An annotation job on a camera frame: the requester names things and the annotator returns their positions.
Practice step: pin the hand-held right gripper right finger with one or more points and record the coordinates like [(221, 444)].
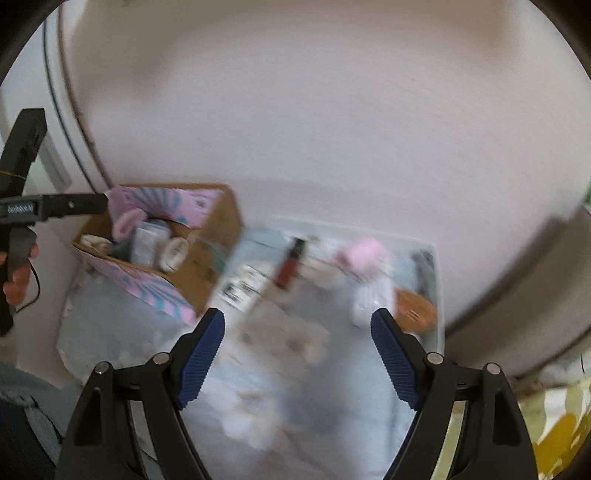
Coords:
[(397, 364)]

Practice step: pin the person's blue pants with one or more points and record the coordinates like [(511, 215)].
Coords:
[(27, 415)]

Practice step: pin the person's left hand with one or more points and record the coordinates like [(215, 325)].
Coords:
[(18, 286)]

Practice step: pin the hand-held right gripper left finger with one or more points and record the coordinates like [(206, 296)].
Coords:
[(198, 364)]

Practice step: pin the grey cushion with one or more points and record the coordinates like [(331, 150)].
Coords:
[(531, 295)]

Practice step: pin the yellow green floral blanket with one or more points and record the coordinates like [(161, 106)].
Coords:
[(554, 429)]

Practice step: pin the pink printed cardboard box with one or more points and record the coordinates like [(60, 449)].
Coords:
[(217, 249)]

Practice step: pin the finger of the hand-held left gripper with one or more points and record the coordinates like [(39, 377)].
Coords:
[(74, 205)]

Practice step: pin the floral bedsheet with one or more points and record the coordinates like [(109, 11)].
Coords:
[(286, 415)]

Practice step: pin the white spotted sock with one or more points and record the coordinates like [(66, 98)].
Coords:
[(94, 243), (369, 295)]

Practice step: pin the white door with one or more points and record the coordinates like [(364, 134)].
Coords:
[(60, 83)]

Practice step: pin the white tray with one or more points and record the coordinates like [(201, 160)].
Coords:
[(438, 300)]

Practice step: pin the brown lip gloss tube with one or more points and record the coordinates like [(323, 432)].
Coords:
[(290, 265)]

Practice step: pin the brown plush toy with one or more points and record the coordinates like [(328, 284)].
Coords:
[(415, 311)]

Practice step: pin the grey cloth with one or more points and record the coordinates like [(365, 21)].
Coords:
[(422, 267)]

